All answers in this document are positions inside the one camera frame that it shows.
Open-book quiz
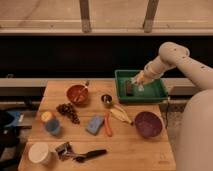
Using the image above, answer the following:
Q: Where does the dark chair with blue item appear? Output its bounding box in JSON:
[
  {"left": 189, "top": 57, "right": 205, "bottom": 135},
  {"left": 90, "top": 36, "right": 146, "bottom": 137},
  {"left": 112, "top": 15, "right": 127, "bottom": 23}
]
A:
[{"left": 0, "top": 108, "right": 23, "bottom": 171}]

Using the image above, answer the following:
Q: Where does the dark brown block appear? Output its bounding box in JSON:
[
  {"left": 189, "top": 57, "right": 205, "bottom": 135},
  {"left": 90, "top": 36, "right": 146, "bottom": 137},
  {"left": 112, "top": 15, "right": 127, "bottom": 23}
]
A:
[{"left": 125, "top": 80, "right": 134, "bottom": 96}]

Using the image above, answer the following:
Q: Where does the white cup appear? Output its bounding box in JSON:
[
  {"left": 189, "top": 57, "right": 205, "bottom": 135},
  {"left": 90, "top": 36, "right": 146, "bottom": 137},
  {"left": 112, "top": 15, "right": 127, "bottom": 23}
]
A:
[{"left": 28, "top": 142, "right": 51, "bottom": 165}]

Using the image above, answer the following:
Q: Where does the orange carrot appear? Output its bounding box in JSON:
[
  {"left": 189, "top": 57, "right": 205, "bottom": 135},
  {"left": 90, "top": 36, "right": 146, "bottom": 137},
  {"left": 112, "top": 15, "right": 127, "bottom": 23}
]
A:
[{"left": 104, "top": 113, "right": 113, "bottom": 137}]

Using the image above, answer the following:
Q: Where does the red-brown bowl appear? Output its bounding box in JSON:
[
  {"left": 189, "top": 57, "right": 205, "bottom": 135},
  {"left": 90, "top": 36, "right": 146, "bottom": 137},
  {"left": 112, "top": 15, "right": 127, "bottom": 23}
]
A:
[{"left": 66, "top": 84, "right": 88, "bottom": 105}]

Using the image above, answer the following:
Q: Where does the bunch of dark grapes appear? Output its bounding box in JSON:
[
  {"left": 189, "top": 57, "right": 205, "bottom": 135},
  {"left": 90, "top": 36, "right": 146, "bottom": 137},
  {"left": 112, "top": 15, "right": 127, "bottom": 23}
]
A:
[{"left": 56, "top": 103, "right": 80, "bottom": 124}]

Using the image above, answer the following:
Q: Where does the small metal cup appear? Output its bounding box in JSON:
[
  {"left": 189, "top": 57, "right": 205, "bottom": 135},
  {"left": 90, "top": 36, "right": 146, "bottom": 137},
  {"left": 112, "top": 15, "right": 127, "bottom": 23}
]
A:
[{"left": 101, "top": 94, "right": 112, "bottom": 106}]

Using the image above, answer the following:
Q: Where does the spoon in bowl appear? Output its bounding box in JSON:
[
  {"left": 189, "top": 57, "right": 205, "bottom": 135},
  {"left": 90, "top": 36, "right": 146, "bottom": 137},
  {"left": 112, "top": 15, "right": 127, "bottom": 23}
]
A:
[{"left": 75, "top": 80, "right": 90, "bottom": 103}]

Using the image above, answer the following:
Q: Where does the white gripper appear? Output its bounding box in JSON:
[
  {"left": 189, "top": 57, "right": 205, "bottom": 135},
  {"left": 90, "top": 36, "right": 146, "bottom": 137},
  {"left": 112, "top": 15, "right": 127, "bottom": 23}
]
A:
[{"left": 134, "top": 70, "right": 153, "bottom": 85}]

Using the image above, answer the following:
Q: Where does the purple bowl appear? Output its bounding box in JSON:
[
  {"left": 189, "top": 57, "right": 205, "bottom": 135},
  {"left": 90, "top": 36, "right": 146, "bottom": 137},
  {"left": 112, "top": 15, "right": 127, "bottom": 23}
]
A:
[{"left": 135, "top": 111, "right": 163, "bottom": 138}]

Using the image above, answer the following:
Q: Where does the wooden table top block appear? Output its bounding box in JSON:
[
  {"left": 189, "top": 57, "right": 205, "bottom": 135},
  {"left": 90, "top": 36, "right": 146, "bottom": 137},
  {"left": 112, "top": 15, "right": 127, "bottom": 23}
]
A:
[{"left": 18, "top": 80, "right": 176, "bottom": 171}]

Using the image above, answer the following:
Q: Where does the yellow banana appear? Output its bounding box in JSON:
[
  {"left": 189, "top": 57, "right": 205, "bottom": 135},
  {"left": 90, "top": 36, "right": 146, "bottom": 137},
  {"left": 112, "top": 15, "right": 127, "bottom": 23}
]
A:
[{"left": 110, "top": 105, "right": 133, "bottom": 125}]

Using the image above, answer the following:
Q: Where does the grey-blue towel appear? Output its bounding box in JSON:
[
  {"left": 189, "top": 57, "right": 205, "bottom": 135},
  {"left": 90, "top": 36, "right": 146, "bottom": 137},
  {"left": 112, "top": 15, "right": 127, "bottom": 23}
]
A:
[{"left": 131, "top": 77, "right": 144, "bottom": 92}]

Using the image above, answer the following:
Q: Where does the black handled utensil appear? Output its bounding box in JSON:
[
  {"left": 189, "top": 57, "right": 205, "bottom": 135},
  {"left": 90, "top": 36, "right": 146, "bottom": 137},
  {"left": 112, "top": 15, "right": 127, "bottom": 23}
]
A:
[{"left": 74, "top": 149, "right": 107, "bottom": 163}]

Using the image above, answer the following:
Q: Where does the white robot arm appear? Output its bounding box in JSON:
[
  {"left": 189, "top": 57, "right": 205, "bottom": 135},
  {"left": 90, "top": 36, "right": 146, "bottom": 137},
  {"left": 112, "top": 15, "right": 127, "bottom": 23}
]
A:
[{"left": 134, "top": 42, "right": 213, "bottom": 171}]

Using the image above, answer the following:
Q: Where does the metal clip tool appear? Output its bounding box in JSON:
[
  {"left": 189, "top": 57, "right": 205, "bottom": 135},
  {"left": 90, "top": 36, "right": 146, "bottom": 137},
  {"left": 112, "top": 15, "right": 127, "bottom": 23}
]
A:
[{"left": 55, "top": 142, "right": 75, "bottom": 161}]

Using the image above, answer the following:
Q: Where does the yellow-red apple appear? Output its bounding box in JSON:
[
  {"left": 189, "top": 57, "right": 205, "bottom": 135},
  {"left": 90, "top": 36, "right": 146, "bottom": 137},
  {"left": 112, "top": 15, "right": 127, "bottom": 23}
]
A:
[{"left": 41, "top": 111, "right": 54, "bottom": 123}]

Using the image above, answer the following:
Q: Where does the blue sponge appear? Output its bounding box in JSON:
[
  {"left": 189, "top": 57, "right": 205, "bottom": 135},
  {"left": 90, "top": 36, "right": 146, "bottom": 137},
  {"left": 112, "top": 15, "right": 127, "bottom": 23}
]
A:
[{"left": 86, "top": 116, "right": 104, "bottom": 135}]

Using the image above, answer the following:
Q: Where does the green plastic tray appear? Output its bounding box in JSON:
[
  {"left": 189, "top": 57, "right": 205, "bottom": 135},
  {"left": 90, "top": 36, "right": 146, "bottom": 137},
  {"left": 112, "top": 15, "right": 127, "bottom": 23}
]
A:
[{"left": 115, "top": 70, "right": 168, "bottom": 103}]

